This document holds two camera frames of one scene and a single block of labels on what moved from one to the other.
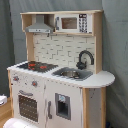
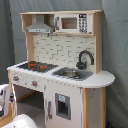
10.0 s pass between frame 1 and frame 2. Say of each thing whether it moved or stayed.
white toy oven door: moved
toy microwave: stayed
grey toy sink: stayed
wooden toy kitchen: stayed
